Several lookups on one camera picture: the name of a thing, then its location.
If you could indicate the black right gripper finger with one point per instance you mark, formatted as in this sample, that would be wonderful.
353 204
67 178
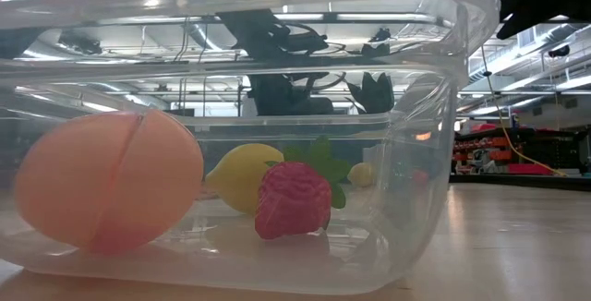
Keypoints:
519 24

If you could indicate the yellow toy lemon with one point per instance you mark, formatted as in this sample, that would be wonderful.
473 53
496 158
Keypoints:
240 176
361 175

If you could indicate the red toy strawberry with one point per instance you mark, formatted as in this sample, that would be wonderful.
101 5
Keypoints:
291 199

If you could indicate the clear plastic tupperware container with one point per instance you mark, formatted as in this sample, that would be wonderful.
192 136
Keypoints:
406 245

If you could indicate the toy peach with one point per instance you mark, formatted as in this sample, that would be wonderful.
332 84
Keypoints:
106 181

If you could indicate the black ceiling fixture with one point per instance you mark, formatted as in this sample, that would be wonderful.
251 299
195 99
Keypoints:
558 51

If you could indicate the red storage shelving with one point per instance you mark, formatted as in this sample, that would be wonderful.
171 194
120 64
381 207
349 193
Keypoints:
531 169

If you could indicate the black aluminium table frame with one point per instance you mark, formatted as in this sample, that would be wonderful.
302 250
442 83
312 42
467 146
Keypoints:
522 181

